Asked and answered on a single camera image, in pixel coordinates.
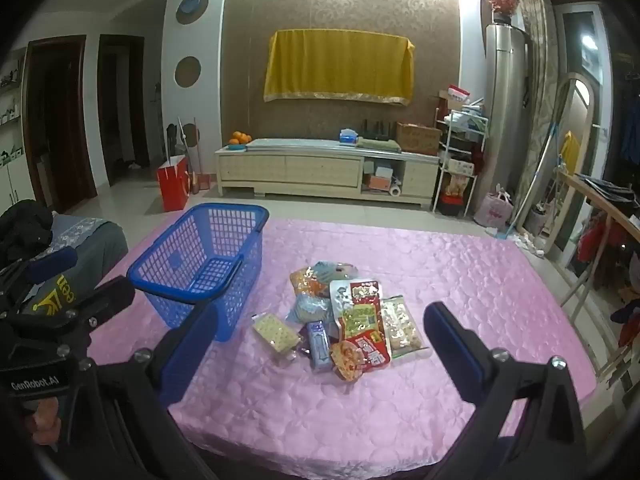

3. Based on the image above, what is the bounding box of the blue-handled mop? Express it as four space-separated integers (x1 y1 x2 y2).
487 122 558 238

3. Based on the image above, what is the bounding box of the wall shelf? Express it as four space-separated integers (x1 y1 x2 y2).
0 50 26 161

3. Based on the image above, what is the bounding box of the white metal rack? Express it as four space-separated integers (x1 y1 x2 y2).
432 110 490 217

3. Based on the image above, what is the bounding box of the dark wooden door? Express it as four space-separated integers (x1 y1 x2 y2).
22 35 98 213

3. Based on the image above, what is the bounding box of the pink quilted tablecloth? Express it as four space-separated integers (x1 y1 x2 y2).
87 217 598 466

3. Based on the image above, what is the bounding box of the beige television cabinet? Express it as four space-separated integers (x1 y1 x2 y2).
215 137 441 206

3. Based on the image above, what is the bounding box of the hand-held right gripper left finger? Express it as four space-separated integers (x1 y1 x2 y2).
95 303 220 480

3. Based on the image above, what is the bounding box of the brown cardboard box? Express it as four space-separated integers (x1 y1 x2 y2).
396 121 443 156

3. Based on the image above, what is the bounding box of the orange snack packet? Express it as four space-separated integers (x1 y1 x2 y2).
290 266 333 301

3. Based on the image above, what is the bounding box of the purple snack packet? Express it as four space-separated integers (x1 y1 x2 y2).
299 320 335 372

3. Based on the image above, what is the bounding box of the arched floor mirror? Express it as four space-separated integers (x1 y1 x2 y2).
520 72 598 256

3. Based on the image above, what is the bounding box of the black router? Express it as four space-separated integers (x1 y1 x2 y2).
361 120 392 141

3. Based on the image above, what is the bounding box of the round wall niche blue plate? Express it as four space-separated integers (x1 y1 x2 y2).
176 0 210 26

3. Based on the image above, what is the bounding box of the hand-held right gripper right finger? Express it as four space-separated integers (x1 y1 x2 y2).
423 301 588 480

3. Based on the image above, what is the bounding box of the silver standing air conditioner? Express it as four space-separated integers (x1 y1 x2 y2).
486 23 531 211

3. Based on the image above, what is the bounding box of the vase of red flowers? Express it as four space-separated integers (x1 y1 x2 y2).
482 0 521 26

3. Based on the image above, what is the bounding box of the green folded cloth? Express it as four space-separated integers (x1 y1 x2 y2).
357 138 402 152

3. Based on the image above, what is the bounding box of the pink plastic bag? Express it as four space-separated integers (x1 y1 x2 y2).
473 185 515 228

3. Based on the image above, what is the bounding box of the light blue cartoon snack packet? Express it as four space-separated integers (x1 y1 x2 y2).
314 260 359 283

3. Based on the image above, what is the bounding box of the blue plastic basket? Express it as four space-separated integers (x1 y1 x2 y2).
126 203 271 343

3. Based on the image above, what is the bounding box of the pale blue snack packet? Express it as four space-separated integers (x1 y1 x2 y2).
285 292 333 326

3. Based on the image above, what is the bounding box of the large white red snack packet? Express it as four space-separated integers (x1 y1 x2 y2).
329 278 390 346

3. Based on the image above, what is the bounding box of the green-edged white candy packet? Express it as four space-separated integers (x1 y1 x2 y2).
381 295 432 359

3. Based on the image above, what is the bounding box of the patterned beige curtain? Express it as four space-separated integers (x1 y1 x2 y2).
515 0 561 231

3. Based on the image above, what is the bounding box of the person's left hand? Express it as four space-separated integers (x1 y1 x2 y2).
31 398 63 446

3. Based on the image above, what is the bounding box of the red paper bag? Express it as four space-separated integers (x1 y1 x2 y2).
157 156 191 212

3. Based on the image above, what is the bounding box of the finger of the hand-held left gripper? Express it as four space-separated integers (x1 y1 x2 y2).
74 276 137 332
25 246 79 284

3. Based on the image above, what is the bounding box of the black jacket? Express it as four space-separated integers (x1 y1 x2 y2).
0 200 53 271

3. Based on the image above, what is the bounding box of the clear cracker packet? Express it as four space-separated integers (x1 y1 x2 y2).
251 312 299 359

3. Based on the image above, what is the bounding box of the yellow cloth cover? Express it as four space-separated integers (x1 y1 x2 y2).
263 29 416 107

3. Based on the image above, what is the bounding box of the wooden drying rack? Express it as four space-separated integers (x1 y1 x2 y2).
555 167 640 386

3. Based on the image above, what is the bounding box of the small red snack packet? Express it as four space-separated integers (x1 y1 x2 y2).
330 332 392 383

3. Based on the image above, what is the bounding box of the broom and dustpan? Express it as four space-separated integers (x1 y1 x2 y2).
177 117 201 193

